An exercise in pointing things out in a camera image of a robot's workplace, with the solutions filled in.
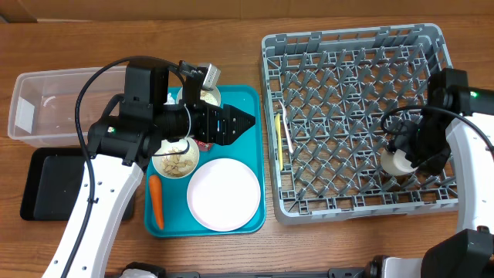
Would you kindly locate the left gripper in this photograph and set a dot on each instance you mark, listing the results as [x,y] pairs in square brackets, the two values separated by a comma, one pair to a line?
[225,133]

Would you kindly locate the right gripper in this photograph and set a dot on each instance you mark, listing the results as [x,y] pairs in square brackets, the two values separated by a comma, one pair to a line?
[433,164]

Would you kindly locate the white cup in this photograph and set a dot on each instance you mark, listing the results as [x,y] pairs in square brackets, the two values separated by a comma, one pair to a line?
[395,163]

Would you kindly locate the yellow plastic spoon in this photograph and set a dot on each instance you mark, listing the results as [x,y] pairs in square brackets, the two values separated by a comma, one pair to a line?
[277,120]

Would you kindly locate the pink round plate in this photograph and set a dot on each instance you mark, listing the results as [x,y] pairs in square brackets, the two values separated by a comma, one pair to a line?
[223,195]

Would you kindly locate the green bowl with nuts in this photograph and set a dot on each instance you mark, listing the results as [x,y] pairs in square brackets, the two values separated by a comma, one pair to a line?
[176,159]

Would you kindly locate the orange carrot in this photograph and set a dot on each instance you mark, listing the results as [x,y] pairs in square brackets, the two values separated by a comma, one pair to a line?
[155,188]

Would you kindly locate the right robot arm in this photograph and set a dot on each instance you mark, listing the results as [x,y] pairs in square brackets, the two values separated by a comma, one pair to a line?
[456,123]

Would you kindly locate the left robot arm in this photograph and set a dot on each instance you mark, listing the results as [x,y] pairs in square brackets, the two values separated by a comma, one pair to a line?
[119,147]

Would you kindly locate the grey dishwasher rack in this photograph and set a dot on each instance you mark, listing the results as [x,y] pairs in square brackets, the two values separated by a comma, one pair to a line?
[340,87]

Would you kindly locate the grey bowl with rice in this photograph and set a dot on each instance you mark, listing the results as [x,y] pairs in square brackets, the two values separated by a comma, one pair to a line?
[212,97]

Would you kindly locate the red snack wrapper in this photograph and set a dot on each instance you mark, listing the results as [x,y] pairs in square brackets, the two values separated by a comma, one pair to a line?
[202,146]

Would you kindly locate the crumpled white napkin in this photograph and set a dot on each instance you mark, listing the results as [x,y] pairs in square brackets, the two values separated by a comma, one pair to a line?
[170,99]

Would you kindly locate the teal plastic tray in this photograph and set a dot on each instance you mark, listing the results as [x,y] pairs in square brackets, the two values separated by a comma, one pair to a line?
[178,218]

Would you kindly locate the black plastic tray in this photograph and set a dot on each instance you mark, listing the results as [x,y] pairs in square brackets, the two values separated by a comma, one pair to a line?
[53,184]

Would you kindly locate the clear plastic bin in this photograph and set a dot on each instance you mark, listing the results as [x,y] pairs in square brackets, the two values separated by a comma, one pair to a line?
[42,107]

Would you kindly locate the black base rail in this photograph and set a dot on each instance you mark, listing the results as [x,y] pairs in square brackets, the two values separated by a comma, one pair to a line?
[251,275]

